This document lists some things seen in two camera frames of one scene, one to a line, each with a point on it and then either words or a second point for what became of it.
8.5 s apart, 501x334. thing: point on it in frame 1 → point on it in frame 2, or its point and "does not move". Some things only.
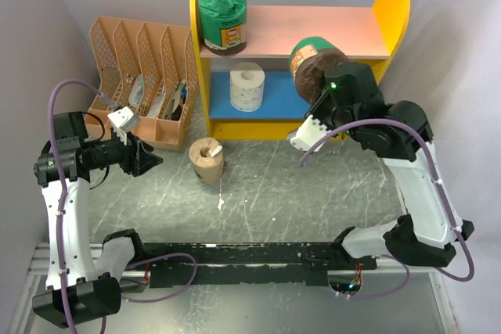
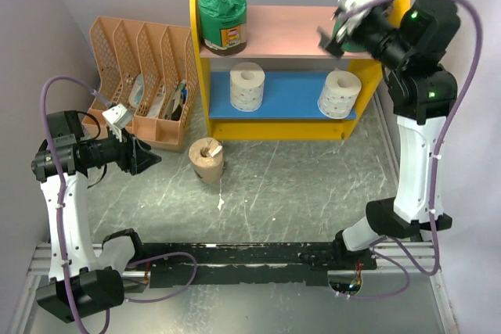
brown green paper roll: (311, 59) → (351, 45)
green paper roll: (223, 17) does not move
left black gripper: (135, 159) does not move
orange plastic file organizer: (151, 70) does not move
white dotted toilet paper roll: (246, 86) does not move
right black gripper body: (326, 112) → (379, 36)
